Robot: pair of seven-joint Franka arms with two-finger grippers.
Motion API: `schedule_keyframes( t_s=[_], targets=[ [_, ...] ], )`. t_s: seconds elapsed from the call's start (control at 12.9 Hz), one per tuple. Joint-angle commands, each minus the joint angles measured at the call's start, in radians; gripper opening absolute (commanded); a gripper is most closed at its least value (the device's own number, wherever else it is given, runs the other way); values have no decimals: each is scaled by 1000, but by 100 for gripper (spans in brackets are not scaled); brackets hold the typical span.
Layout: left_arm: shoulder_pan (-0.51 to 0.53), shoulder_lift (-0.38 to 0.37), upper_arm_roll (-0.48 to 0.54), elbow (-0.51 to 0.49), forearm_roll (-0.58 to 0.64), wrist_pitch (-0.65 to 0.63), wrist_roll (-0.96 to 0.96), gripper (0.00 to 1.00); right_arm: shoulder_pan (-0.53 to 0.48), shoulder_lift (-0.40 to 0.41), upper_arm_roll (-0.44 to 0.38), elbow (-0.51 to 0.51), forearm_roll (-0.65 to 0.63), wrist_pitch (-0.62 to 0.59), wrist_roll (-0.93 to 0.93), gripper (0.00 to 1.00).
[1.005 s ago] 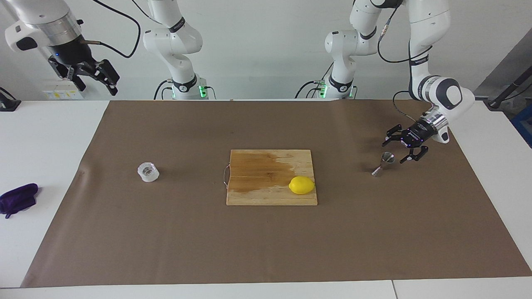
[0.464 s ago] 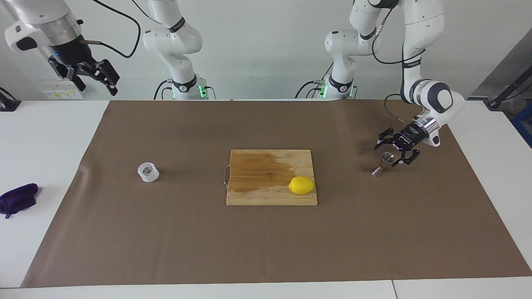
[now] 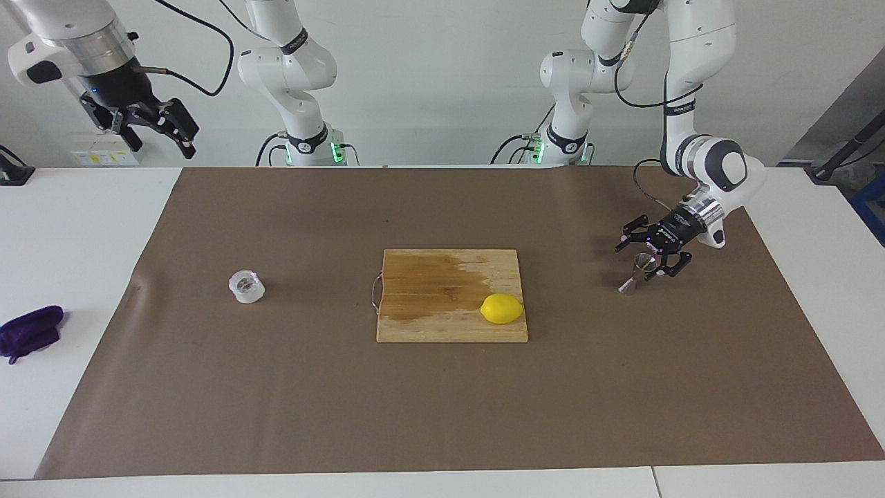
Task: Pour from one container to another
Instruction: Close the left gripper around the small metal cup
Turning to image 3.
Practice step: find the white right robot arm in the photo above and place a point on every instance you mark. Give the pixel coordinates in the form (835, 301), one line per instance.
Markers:
(62, 28)

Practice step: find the steel double jigger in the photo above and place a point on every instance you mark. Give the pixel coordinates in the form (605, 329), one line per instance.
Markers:
(630, 286)

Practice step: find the black stand pole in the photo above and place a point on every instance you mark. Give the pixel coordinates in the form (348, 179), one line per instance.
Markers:
(826, 169)

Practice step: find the brown paper table mat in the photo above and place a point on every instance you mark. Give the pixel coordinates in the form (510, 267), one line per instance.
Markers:
(442, 401)

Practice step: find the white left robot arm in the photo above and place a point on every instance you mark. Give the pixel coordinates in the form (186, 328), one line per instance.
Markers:
(698, 41)

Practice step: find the purple cloth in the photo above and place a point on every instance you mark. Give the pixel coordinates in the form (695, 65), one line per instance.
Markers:
(31, 332)

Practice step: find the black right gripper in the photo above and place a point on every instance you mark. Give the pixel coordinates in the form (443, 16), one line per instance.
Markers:
(121, 93)

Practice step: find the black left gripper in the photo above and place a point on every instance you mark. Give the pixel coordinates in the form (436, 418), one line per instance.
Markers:
(674, 228)

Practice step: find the wooden cutting board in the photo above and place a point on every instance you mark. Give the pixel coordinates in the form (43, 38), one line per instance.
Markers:
(429, 325)

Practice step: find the yellow lemon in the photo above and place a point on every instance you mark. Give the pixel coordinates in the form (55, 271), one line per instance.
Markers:
(501, 308)

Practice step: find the clear plastic cup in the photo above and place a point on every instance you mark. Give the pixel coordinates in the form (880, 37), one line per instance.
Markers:
(247, 290)

